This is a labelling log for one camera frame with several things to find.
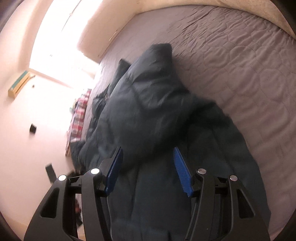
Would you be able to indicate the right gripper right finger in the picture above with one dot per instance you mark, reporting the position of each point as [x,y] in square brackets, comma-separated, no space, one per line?
[222,210]

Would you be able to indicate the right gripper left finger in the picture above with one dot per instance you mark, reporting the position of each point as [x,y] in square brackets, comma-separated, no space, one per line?
[55,217]

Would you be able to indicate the dark teal padded jacket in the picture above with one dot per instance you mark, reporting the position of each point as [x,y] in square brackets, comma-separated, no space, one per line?
[147,111]

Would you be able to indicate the red plaid tablecloth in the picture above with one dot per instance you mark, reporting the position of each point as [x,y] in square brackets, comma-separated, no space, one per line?
[78,116]

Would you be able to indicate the cream bed headboard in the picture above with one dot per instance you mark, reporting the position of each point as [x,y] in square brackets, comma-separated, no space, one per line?
[111,17]

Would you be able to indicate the black wall switch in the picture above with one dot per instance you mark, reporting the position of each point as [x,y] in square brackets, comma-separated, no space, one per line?
[32,129]

